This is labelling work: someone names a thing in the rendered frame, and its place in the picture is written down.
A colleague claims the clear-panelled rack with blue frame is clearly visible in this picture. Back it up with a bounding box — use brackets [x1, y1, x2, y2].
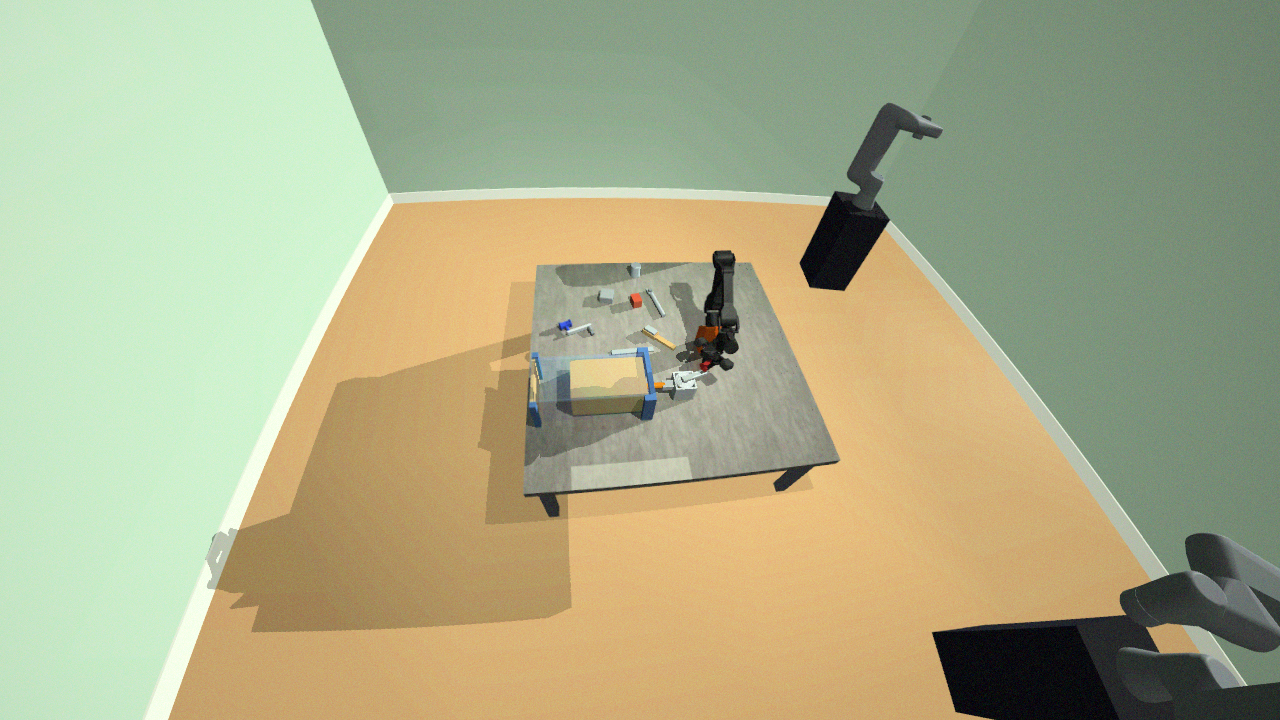
[529, 347, 652, 428]

